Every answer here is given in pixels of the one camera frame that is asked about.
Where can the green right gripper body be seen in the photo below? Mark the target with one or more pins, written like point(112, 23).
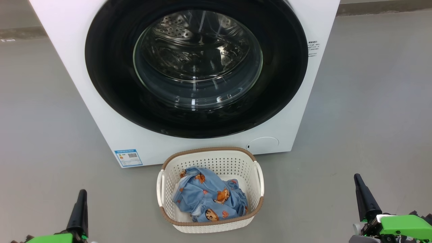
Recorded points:
point(405, 225)

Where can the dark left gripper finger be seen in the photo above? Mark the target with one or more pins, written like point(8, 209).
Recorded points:
point(79, 216)

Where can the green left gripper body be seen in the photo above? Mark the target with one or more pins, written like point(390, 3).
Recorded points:
point(50, 239)

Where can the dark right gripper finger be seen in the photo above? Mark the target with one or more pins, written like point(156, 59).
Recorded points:
point(366, 202)

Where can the round black glass washer door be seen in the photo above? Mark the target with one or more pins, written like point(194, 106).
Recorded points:
point(108, 67)

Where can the white front-load washing machine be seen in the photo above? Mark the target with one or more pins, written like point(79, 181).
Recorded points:
point(118, 141)

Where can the steel washer drum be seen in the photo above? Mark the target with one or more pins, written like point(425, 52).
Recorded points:
point(175, 30)

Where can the blue energy label sticker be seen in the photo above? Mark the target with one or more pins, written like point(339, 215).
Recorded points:
point(128, 158)

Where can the round white filter cover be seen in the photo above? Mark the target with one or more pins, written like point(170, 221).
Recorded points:
point(265, 145)

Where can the white perforated laundry basket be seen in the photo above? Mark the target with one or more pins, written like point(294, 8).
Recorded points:
point(216, 158)

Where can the black text sticker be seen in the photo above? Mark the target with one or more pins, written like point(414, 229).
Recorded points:
point(313, 48)

